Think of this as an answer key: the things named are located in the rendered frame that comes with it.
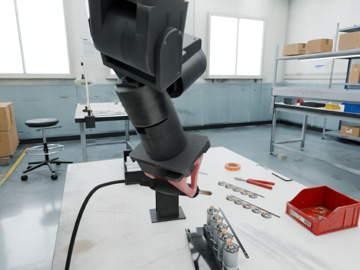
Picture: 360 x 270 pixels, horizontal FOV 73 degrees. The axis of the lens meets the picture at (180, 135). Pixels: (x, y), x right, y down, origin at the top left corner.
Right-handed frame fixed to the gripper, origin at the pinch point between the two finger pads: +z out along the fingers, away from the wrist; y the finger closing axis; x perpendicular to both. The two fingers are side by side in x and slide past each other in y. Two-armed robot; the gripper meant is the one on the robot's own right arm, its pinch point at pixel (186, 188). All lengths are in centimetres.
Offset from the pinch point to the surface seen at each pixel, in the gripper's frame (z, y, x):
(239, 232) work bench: 21.5, -2.7, -6.6
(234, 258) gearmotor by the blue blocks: 10.5, -7.7, 2.9
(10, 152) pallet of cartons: 101, 334, -31
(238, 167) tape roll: 37, 13, -37
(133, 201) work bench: 19.1, 26.0, -2.6
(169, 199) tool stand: 14.8, 13.0, -4.7
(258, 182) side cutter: 33.3, 2.7, -29.9
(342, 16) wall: 147, 35, -533
